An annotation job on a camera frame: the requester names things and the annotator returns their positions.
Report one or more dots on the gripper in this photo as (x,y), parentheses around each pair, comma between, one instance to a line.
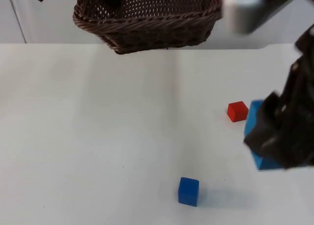
(300,82)

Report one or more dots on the large blue block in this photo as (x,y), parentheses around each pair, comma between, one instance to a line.
(252,121)

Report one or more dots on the dark brown wicker basket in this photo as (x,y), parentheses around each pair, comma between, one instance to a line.
(152,36)

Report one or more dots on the red cube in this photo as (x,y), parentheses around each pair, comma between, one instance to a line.
(236,112)

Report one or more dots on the small blue cube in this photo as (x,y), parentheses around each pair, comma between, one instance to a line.
(188,191)

